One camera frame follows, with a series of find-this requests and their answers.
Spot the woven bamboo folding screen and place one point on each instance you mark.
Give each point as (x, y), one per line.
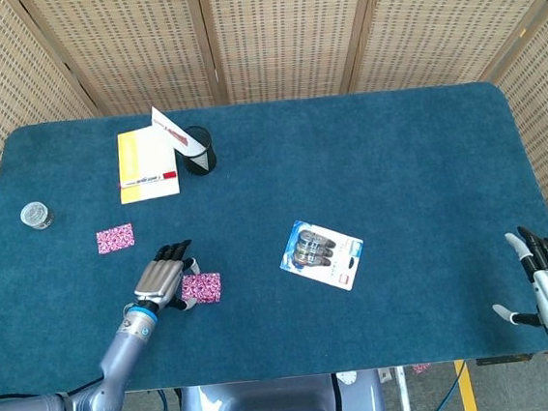
(286, 29)

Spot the grey-blue robot torso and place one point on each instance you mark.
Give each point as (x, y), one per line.
(254, 406)

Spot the blue felt table mat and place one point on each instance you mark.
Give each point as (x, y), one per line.
(348, 169)

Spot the yellow floor tape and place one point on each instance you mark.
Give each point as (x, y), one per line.
(466, 391)

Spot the white marker with red cap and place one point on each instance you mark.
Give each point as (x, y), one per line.
(147, 180)

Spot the round silver tin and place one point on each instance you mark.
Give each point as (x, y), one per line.
(36, 215)

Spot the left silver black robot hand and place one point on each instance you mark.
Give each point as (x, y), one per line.
(157, 280)

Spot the black power strip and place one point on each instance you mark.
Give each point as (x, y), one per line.
(505, 359)

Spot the black mesh pen holder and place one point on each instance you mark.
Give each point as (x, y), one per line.
(210, 159)

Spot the white card in cup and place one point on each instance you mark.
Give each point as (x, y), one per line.
(169, 128)

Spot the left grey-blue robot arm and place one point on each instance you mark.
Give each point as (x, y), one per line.
(122, 346)

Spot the yellow and white notebook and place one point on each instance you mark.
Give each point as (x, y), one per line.
(150, 154)

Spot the pink and white printed label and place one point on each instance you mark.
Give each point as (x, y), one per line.
(421, 368)

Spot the blister pack of binder clips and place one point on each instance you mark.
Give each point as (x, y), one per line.
(327, 258)

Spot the white metal post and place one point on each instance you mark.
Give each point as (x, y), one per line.
(404, 397)

